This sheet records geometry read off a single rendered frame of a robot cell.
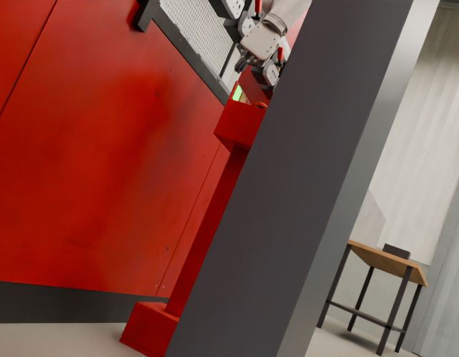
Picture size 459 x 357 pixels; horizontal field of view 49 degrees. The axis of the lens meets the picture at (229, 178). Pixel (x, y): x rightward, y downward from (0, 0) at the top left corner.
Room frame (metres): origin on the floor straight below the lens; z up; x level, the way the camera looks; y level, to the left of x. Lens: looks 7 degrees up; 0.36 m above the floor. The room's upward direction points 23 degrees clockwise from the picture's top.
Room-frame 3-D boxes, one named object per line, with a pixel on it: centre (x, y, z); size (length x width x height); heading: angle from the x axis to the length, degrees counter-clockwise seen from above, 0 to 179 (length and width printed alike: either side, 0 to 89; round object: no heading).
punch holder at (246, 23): (1.98, 0.20, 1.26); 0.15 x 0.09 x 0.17; 157
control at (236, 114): (1.55, -0.01, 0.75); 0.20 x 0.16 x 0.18; 161
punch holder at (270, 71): (2.35, 0.04, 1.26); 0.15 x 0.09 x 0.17; 157
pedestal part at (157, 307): (1.54, -0.04, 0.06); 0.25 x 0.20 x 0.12; 71
